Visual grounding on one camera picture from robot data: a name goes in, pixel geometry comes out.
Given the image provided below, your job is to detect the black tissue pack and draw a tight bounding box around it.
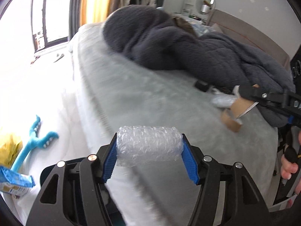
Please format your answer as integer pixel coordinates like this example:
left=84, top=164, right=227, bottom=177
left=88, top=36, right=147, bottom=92
left=194, top=80, right=232, bottom=94

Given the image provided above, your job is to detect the grey padded headboard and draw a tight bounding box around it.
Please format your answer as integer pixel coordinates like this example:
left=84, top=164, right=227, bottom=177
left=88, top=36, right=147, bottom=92
left=208, top=9, right=290, bottom=71

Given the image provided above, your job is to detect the grey curtain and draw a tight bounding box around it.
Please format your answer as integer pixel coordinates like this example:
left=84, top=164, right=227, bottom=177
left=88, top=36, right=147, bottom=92
left=68, top=0, right=81, bottom=41

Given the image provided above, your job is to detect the blue plush toy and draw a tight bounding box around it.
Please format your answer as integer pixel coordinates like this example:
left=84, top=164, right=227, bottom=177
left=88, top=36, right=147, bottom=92
left=11, top=115, right=59, bottom=172

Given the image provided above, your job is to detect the yellow curtain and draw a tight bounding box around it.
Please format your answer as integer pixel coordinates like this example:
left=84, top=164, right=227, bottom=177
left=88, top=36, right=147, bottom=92
left=80, top=0, right=110, bottom=26

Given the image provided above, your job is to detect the grey cat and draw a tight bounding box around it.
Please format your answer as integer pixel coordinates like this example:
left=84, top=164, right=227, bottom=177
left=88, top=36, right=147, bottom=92
left=173, top=16, right=198, bottom=38

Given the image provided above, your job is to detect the person's right hand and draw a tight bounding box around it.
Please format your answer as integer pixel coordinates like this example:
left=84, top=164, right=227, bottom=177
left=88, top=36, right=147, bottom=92
left=281, top=132, right=301, bottom=209

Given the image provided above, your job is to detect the white fluffy plastic wad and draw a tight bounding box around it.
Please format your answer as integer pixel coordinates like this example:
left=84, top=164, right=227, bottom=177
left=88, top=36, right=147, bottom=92
left=210, top=86, right=239, bottom=108

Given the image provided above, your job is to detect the cardboard tape roll core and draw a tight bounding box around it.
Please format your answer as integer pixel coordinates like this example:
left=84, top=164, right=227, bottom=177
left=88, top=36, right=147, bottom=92
left=230, top=85, right=258, bottom=119

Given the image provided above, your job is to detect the dark grey fleece blanket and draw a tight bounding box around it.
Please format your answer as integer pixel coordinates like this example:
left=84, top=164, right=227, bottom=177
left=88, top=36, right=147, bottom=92
left=103, top=4, right=296, bottom=128

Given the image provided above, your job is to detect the yellow plastic bag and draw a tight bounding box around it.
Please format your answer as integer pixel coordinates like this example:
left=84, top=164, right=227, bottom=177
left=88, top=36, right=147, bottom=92
left=0, top=133, right=23, bottom=168

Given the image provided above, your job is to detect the white vanity dresser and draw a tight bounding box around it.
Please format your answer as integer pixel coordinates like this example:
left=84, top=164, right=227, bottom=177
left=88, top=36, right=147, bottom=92
left=181, top=0, right=201, bottom=18

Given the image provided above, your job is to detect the cardboard tape ring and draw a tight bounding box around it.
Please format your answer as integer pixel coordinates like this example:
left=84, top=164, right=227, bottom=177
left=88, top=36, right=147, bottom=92
left=221, top=109, right=243, bottom=132

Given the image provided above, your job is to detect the black framed window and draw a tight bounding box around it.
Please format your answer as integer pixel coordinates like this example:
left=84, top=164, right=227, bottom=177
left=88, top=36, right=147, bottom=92
left=31, top=0, right=70, bottom=52

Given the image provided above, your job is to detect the round vanity mirror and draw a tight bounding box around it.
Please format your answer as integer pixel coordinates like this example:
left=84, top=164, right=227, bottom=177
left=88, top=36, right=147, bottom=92
left=199, top=0, right=215, bottom=14

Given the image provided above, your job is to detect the blue snack bag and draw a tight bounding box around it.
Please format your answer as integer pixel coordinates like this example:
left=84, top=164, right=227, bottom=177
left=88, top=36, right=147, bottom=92
left=0, top=166, right=35, bottom=197

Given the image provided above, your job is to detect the bubble wrap roll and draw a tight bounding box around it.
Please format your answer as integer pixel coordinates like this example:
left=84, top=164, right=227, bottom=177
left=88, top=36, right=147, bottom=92
left=116, top=125, right=184, bottom=167

